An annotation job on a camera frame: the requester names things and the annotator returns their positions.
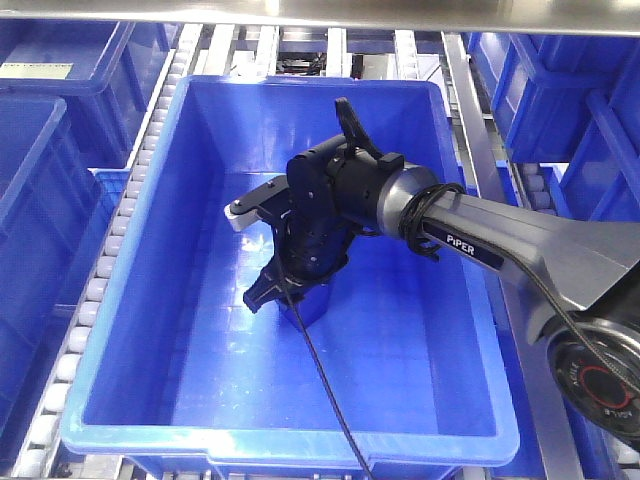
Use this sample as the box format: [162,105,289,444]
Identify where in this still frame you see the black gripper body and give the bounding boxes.
[243,187,354,314]

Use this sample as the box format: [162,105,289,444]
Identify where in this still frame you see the blue plastic block part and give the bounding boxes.
[277,284,332,330]

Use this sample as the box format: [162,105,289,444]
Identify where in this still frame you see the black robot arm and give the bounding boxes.
[227,98,639,448]

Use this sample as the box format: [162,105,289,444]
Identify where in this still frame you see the stainless steel shelf rack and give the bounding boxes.
[1,1,639,479]

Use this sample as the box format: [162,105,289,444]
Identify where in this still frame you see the large blue target bin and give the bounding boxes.
[59,74,521,469]

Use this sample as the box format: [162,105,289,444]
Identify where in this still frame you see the blue plastic bin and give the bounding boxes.
[1,95,101,436]
[1,19,178,169]

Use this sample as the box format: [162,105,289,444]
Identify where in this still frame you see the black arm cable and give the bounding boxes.
[274,182,640,480]

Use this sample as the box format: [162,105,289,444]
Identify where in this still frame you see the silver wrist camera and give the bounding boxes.
[224,175,290,232]

